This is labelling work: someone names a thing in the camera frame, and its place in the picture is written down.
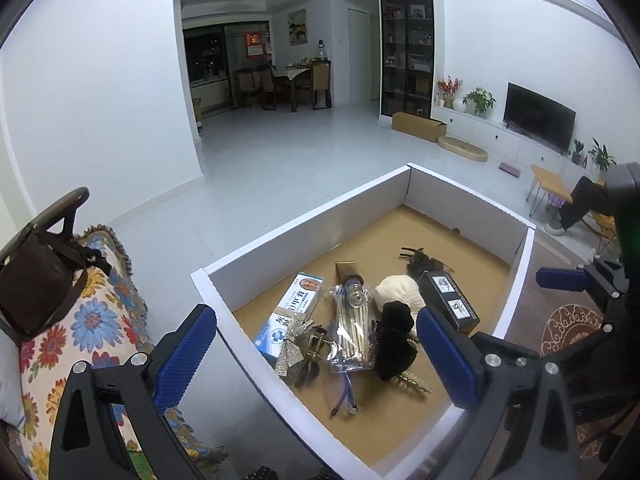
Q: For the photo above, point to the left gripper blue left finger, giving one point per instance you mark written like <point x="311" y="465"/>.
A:
<point x="86" y="442"/>

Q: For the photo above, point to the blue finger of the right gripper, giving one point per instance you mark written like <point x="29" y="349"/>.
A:
<point x="562" y="279"/>

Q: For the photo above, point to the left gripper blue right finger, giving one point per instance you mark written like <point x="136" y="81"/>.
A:
<point x="481" y="376"/>

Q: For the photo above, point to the black sock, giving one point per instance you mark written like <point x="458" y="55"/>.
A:
<point x="395" y="351"/>

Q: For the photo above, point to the black box with labels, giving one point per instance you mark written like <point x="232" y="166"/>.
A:
<point x="439" y="290"/>

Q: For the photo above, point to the white knit glove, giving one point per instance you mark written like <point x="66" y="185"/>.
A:
<point x="397" y="288"/>

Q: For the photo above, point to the black lace hair clip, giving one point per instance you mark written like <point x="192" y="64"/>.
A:
<point x="419" y="262"/>

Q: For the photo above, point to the rimless eyeglasses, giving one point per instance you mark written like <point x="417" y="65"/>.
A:
<point x="347" y="398"/>

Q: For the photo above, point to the silver bow hair clip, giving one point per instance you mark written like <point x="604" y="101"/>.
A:
<point x="305" y="347"/>

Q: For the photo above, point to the blue white toothpaste box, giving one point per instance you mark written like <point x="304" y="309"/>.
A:
<point x="290" y="314"/>

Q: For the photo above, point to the floral sofa cover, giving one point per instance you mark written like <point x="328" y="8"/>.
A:
<point x="105" y="327"/>

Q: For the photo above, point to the reclining person in chair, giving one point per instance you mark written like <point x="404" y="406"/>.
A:
<point x="587" y="196"/>

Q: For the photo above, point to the wooden side table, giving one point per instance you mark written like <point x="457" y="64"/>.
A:
<point x="546" y="185"/>

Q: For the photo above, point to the brown handbag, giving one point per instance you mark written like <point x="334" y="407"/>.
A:
<point x="44" y="270"/>

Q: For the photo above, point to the black flat television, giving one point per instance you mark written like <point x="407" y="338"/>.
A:
<point x="539" y="118"/>

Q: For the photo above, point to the white tv cabinet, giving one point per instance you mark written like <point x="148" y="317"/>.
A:
<point x="510" y="145"/>

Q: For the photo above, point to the round beige pet bed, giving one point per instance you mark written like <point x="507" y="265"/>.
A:
<point x="463" y="148"/>

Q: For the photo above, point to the white cardboard storage box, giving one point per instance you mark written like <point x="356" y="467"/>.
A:
<point x="352" y="421"/>

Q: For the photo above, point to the potted green plant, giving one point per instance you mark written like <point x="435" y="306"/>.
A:
<point x="481" y="100"/>

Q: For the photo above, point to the brown cardboard box on floor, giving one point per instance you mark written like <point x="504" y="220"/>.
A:
<point x="421" y="127"/>

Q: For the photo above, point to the red flower vase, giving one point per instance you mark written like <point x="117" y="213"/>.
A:
<point x="449" y="87"/>

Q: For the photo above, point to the black glass display cabinet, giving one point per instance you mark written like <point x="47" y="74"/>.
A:
<point x="408" y="53"/>

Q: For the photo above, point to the dining table with chairs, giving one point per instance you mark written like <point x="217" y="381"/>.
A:
<point x="270" y="86"/>

